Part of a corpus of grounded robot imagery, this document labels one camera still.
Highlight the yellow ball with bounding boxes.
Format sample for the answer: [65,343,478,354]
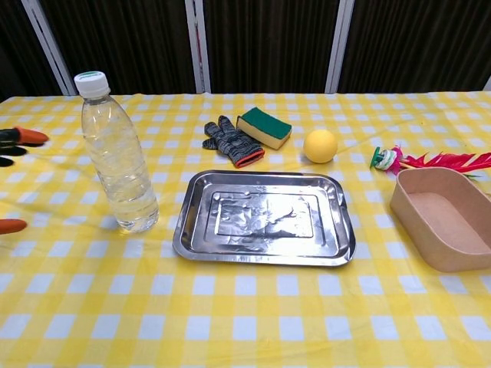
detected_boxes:
[303,129,339,165]

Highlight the red feather shuttlecock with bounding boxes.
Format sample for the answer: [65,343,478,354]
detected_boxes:
[369,144,491,179]

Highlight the brown rectangular box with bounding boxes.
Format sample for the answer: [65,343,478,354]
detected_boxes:
[390,167,491,274]

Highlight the yellow white checkered tablecloth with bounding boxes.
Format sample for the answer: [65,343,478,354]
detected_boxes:
[0,90,491,368]

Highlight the grey striped knit glove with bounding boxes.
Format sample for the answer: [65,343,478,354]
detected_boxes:
[202,114,266,169]

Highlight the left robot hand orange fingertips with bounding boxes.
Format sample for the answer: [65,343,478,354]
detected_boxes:
[0,127,50,235]

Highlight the transparent water bottle white cap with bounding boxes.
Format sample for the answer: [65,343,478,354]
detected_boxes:
[74,71,160,234]

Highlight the rectangular metal tray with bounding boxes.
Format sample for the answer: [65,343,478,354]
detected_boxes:
[172,169,357,268]

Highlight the yellow sponge green scouring pad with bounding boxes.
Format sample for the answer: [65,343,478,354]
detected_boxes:
[236,107,293,151]

